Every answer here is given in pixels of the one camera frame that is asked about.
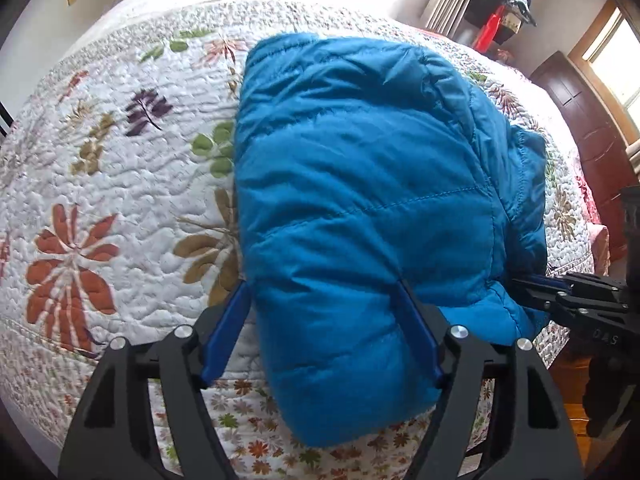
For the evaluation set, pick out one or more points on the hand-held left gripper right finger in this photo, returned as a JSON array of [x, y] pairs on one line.
[[420, 325]]

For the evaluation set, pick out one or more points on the pink bed sheet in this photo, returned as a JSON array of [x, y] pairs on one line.
[[595, 245]]

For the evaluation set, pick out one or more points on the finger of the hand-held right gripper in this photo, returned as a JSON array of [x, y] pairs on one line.
[[595, 281], [537, 296]]

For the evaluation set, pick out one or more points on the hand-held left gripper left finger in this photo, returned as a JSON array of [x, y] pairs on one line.
[[225, 330]]

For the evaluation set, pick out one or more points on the red object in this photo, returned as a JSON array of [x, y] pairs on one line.
[[487, 27]]

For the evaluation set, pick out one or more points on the dark wooden cabinet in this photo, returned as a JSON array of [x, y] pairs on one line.
[[585, 125]]

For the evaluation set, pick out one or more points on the wooden framed window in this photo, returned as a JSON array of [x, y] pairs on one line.
[[612, 55]]

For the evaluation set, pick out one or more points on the blue puffer jacket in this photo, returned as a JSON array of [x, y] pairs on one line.
[[360, 185]]

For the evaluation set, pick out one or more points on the floral quilted bedspread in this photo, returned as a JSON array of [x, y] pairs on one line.
[[125, 200]]

